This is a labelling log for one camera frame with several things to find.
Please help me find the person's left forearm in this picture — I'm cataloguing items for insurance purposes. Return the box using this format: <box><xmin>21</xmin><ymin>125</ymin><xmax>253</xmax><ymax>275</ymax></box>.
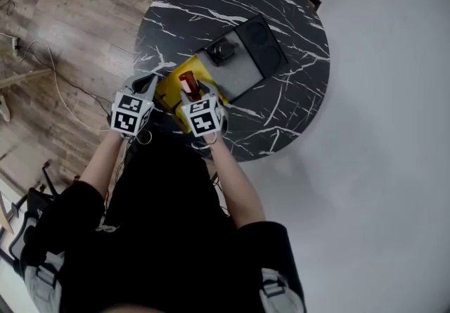
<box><xmin>79</xmin><ymin>130</ymin><xmax>126</xmax><ymax>200</ymax></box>

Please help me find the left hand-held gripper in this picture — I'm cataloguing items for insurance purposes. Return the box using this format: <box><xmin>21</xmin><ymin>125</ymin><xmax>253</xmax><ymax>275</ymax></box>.
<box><xmin>110</xmin><ymin>73</ymin><xmax>159</xmax><ymax>139</ymax></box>

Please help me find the black floor cable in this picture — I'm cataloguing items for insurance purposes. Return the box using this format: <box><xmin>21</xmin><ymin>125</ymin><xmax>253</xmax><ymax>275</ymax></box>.
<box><xmin>15</xmin><ymin>39</ymin><xmax>114</xmax><ymax>119</ymax></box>

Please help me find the gray foam tray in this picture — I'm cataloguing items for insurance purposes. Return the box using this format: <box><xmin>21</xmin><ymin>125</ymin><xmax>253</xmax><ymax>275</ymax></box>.
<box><xmin>195</xmin><ymin>28</ymin><xmax>265</xmax><ymax>102</ymax></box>

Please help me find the person's right forearm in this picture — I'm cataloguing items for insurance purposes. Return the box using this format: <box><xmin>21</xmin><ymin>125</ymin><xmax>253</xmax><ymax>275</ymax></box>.
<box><xmin>205</xmin><ymin>132</ymin><xmax>266</xmax><ymax>230</ymax></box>

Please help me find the black office chair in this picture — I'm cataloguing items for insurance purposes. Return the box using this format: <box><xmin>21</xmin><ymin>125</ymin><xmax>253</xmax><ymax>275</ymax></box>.
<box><xmin>0</xmin><ymin>160</ymin><xmax>80</xmax><ymax>272</ymax></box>

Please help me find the white shoe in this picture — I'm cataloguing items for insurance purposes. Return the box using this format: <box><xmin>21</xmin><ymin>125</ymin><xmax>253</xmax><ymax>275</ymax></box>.
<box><xmin>0</xmin><ymin>94</ymin><xmax>11</xmax><ymax>122</ymax></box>

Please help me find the black round object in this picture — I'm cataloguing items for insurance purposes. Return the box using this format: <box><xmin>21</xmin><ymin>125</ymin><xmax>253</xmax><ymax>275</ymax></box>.
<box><xmin>206</xmin><ymin>40</ymin><xmax>239</xmax><ymax>65</ymax></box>

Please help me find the white floor cable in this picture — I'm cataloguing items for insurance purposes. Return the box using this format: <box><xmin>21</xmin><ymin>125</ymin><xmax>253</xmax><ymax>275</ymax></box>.
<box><xmin>0</xmin><ymin>32</ymin><xmax>112</xmax><ymax>133</ymax></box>

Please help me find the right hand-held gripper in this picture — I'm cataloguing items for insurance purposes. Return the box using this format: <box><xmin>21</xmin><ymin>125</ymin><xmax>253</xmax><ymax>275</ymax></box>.
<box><xmin>179</xmin><ymin>80</ymin><xmax>230</xmax><ymax>139</ymax></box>

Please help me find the person's black shirt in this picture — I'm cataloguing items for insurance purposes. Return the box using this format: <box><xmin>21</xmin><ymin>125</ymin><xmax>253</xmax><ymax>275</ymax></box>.
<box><xmin>19</xmin><ymin>121</ymin><xmax>307</xmax><ymax>313</ymax></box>

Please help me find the white wrist cord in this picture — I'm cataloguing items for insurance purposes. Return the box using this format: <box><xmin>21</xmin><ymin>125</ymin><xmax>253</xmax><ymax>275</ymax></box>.
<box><xmin>135</xmin><ymin>129</ymin><xmax>154</xmax><ymax>146</ymax></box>
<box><xmin>191</xmin><ymin>133</ymin><xmax>219</xmax><ymax>151</ymax></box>

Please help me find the light wooden bar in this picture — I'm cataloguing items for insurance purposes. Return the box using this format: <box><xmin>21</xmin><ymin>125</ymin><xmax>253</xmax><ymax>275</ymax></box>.
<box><xmin>0</xmin><ymin>68</ymin><xmax>53</xmax><ymax>89</ymax></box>

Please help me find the black tray with round recesses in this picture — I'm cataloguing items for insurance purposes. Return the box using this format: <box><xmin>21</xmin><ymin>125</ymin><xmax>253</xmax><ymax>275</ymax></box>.
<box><xmin>234</xmin><ymin>13</ymin><xmax>290</xmax><ymax>79</ymax></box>

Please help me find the yellow box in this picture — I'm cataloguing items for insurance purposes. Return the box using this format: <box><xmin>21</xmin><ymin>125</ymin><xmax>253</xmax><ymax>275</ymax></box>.
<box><xmin>154</xmin><ymin>54</ymin><xmax>231</xmax><ymax>119</ymax></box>

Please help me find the red small bottle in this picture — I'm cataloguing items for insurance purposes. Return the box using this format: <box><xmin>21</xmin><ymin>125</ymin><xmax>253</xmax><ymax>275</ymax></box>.
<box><xmin>178</xmin><ymin>71</ymin><xmax>204</xmax><ymax>101</ymax></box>

